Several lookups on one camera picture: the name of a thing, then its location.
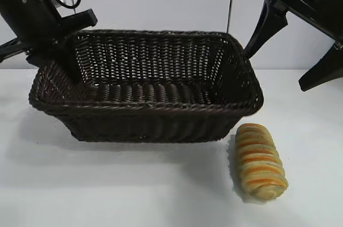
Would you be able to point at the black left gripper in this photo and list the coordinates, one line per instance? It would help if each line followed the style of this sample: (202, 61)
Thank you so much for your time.
(40, 28)

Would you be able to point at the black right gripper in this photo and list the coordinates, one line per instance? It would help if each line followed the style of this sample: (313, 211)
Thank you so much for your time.
(321, 9)

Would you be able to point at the dark brown wicker basket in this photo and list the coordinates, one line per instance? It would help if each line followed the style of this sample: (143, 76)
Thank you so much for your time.
(160, 125)

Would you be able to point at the long striped bread roll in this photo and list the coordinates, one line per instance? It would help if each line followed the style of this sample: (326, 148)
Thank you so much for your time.
(260, 168)

